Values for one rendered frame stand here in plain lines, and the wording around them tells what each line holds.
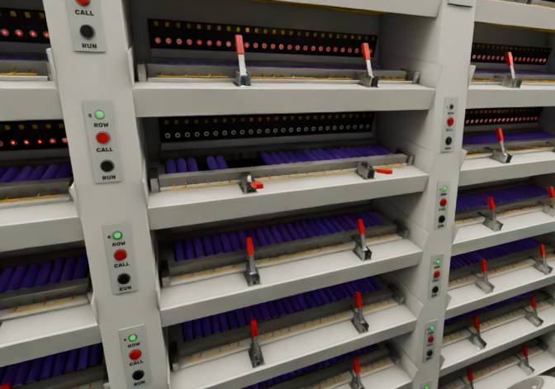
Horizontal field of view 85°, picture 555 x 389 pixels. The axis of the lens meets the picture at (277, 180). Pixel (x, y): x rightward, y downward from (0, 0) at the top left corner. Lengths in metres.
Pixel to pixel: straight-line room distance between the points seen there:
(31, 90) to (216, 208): 0.32
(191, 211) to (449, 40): 0.64
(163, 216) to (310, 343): 0.46
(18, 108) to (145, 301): 0.35
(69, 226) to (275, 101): 0.39
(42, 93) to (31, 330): 0.38
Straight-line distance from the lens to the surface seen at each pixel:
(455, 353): 1.17
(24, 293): 0.71
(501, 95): 0.95
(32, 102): 0.56
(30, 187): 0.64
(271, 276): 0.66
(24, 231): 0.59
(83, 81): 0.54
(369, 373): 1.01
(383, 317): 0.90
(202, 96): 0.53
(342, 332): 0.83
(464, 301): 1.05
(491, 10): 0.92
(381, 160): 0.75
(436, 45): 0.79
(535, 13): 1.04
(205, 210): 0.56
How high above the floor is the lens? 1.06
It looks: 12 degrees down
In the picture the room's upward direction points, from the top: 2 degrees counter-clockwise
